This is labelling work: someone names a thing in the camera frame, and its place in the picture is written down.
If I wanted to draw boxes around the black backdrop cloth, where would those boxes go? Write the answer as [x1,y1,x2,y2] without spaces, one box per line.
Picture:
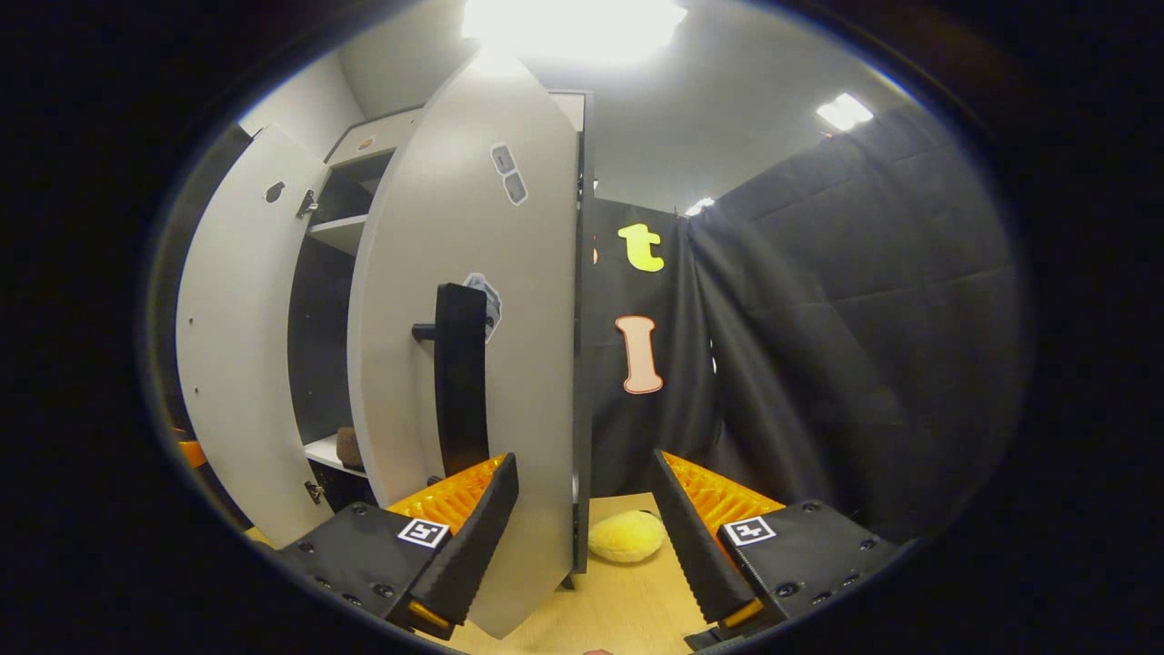
[145,107,1033,547]

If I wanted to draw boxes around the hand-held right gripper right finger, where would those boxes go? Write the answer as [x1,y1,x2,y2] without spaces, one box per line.
[650,448,901,642]

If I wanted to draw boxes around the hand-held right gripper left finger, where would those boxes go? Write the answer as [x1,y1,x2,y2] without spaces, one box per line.
[277,452,521,640]

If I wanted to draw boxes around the grey shoe cabinet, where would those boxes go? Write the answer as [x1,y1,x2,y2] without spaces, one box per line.
[289,89,597,590]

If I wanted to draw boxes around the grey cabinet door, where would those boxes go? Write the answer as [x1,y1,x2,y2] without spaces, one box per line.
[348,50,583,640]
[175,123,336,549]

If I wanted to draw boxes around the yellow plush toy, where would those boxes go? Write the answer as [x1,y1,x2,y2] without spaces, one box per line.
[588,509,667,563]

